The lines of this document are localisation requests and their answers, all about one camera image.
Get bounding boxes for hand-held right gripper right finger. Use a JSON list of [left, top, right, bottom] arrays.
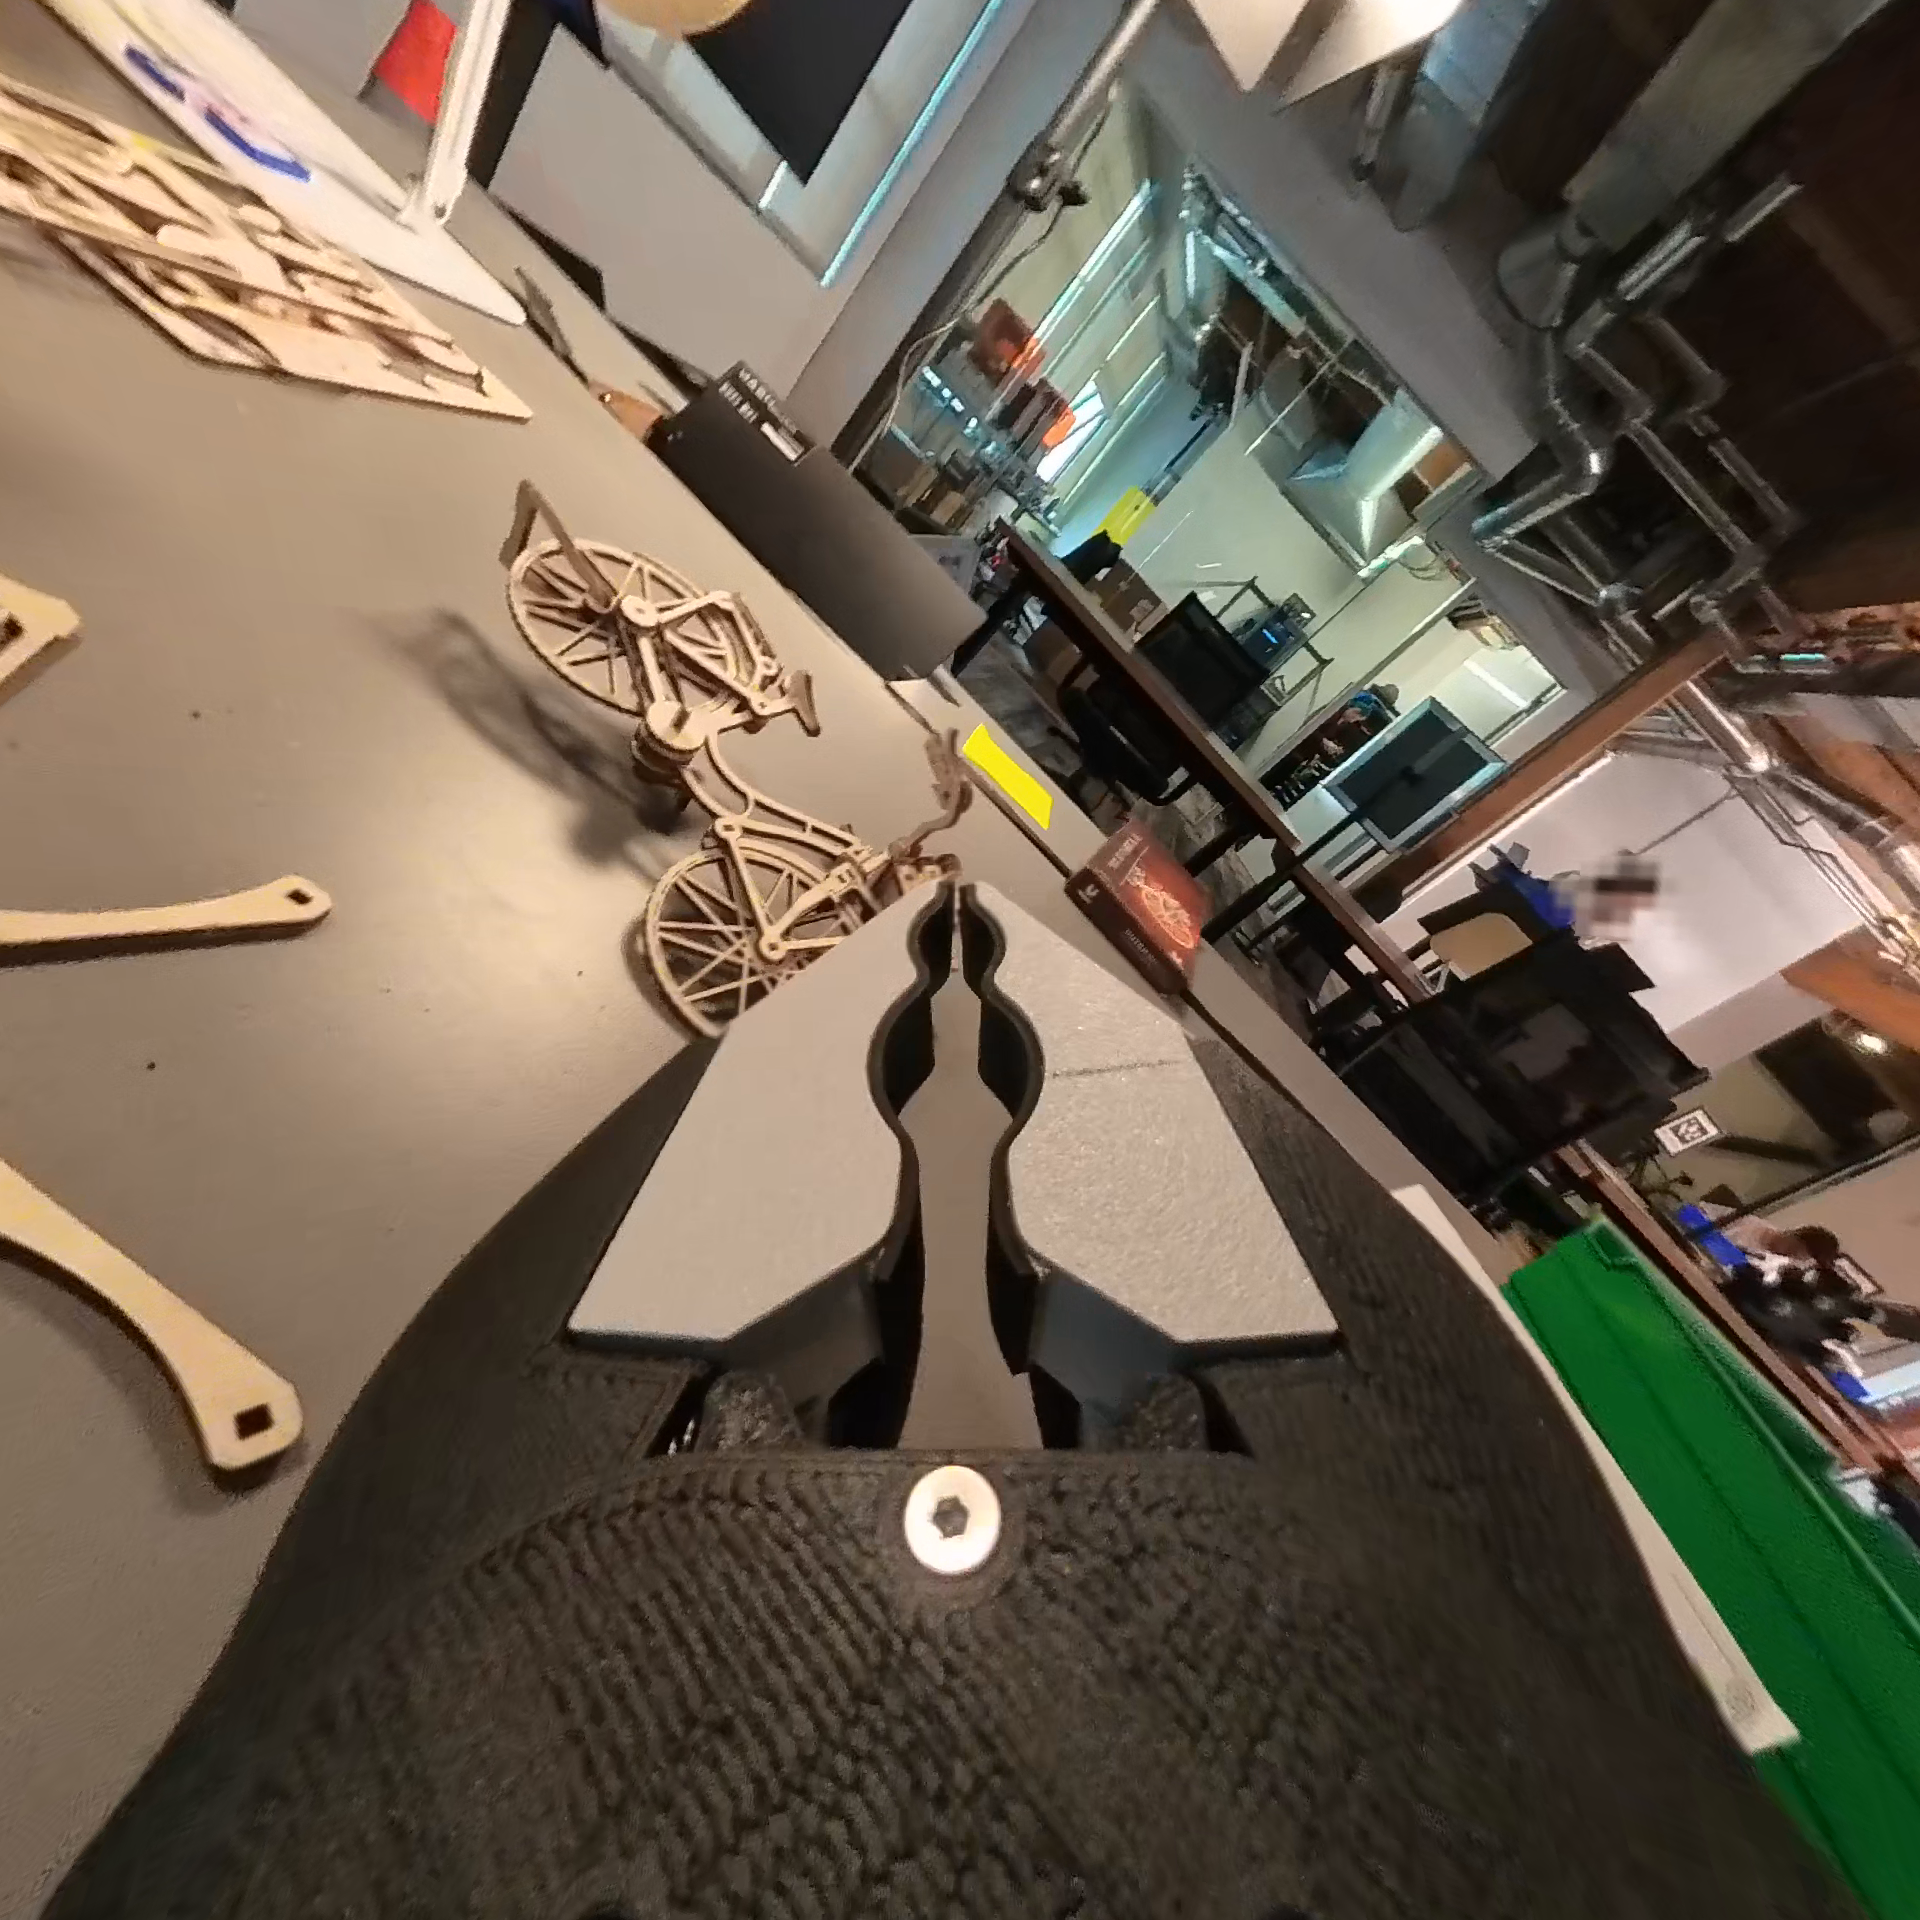
[[960, 882, 1343, 1373]]

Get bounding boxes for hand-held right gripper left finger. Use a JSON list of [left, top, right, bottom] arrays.
[[567, 882, 969, 1412]]

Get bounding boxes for wooden tandem bicycle model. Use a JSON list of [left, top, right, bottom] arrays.
[[499, 480, 977, 1040]]

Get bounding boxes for small brown printed box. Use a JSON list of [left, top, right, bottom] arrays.
[[1065, 815, 1215, 996]]

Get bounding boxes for black storage cart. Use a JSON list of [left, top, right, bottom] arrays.
[[1320, 884, 1712, 1202]]

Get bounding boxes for yellow tape strip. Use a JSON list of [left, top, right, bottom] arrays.
[[960, 723, 1056, 832]]

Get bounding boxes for grey monitor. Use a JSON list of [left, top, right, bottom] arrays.
[[1320, 696, 1510, 858]]

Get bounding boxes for black cabinet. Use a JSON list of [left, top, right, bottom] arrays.
[[1132, 591, 1278, 736]]

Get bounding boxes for curved wooden strip square holes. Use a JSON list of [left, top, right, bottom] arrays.
[[0, 1154, 307, 1487], [0, 877, 336, 965]]

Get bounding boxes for green plastic bin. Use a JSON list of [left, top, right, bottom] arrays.
[[1504, 1216, 1920, 1920]]

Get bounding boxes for black cardboard box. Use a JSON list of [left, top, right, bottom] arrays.
[[646, 358, 988, 682]]

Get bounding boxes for white instruction booklet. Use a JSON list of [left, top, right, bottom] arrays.
[[1392, 1182, 1801, 1757]]

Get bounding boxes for silver ventilation ducts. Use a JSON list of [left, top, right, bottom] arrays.
[[1471, 165, 1801, 632]]

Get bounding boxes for wooden sheet offcut with cutout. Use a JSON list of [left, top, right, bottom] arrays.
[[0, 574, 81, 703]]

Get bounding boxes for dark display screen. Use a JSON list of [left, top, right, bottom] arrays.
[[682, 0, 1009, 288]]

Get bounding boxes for white board with blue print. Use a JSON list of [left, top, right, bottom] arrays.
[[76, 0, 531, 325]]

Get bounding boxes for red flat item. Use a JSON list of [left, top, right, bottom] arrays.
[[372, 0, 459, 135]]

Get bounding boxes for white stand frame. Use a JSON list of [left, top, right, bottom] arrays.
[[403, 0, 515, 231]]

